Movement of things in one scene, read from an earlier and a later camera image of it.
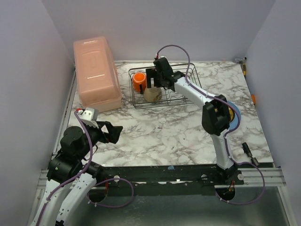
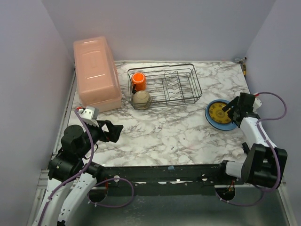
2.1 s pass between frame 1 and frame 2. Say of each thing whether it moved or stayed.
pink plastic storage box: stayed
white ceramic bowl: moved
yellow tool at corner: stayed
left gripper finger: stayed
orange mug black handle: stayed
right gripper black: moved
